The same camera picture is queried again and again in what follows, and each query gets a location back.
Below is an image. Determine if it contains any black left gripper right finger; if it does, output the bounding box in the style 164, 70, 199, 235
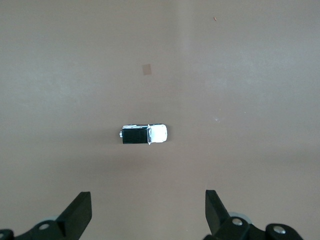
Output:
203, 189, 305, 240

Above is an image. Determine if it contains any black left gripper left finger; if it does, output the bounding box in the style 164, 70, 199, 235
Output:
0, 191, 93, 240

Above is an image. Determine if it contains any white jeep toy black roof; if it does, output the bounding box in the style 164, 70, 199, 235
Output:
119, 123, 168, 146

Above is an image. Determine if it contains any brown tape square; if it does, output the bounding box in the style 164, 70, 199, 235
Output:
141, 63, 153, 76

